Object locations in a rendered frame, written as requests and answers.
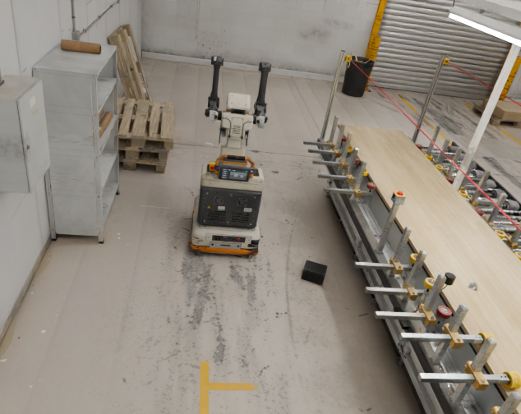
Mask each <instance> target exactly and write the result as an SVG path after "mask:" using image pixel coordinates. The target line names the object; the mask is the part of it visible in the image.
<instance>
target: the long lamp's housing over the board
mask: <svg viewBox="0 0 521 414"><path fill-rule="evenodd" d="M451 14H453V15H455V16H458V17H461V18H463V19H465V20H467V21H471V22H473V23H476V24H478V25H481V26H484V27H486V28H488V29H490V30H494V31H496V32H498V33H501V34H503V35H507V36H509V37H511V38H513V39H517V40H519V41H521V26H519V25H515V24H512V23H509V22H508V21H503V20H501V19H498V18H495V17H493V16H488V15H487V14H484V13H483V14H481V13H479V11H474V10H472V9H469V8H467V7H461V6H455V5H454V6H453V7H452V8H451V10H450V13H449V16H448V17H450V15H451Z"/></svg>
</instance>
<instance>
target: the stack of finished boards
mask: <svg viewBox="0 0 521 414"><path fill-rule="evenodd" d="M488 101H489V99H484V101H483V103H482V106H483V107H484V108H486V105H487V103H488ZM516 103H518V104H520V105H521V103H519V102H516ZM516 103H515V102H511V101H504V100H498V101H497V103H496V106H495V108H494V110H493V112H492V113H493V114H495V115H496V116H497V117H499V118H500V119H502V120H510V121H517V122H521V106H519V105H518V104H516Z"/></svg>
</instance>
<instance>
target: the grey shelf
mask: <svg viewBox="0 0 521 414"><path fill-rule="evenodd" d="M114 60H115V61H114ZM32 69H33V77H35V78H39V79H42V86H43V94H44V109H45V117H46V125H47V133H48V148H49V156H50V166H49V167H48V169H47V171H46V172H45V174H44V176H45V184H46V191H47V198H48V212H49V219H50V227H51V234H52V241H56V240H57V239H58V237H56V233H57V234H71V235H84V236H98V234H99V244H104V225H105V222H106V219H107V217H108V214H109V212H110V209H111V207H112V204H113V200H114V197H115V195H119V194H120V191H119V162H118V153H119V152H118V62H117V46H115V45H108V44H101V54H95V53H83V52H76V51H69V50H62V49H61V44H59V45H58V46H57V47H56V48H55V49H54V50H53V51H52V52H50V53H49V54H48V55H47V56H45V57H44V58H43V59H42V60H41V61H39V62H38V63H37V64H36V65H34V66H33V67H32ZM115 73H116V74H115ZM115 77H116V78H115ZM115 88H116V89H115ZM115 92H116V93H115ZM115 96H116V97H115ZM113 99H114V114H113ZM115 102H116V103H115ZM101 109H103V110H104V114H105V113H106V112H110V113H111V114H112V115H113V118H112V120H111V122H110V123H109V124H108V126H107V128H106V130H105V131H104V133H103V135H102V136H101V138H100V139H99V122H100V120H101V119H102V117H103V116H104V114H103V116H102V117H101V118H100V119H99V112H100V111H101ZM92 116H93V121H92ZM95 124H96V125H95ZM93 126H94V130H93ZM95 129H96V130H95ZM116 129H117V130H116ZM93 132H94V139H93ZM116 133H117V134H116ZM95 138H96V139H95ZM114 138H115V150H114ZM116 142H117V143H116ZM94 143H95V146H94ZM96 143H97V144H96ZM115 177H116V182H115ZM50 182H51V187H50ZM51 189H52V190H51ZM55 231H56V232H55ZM100 234H101V235H100Z"/></svg>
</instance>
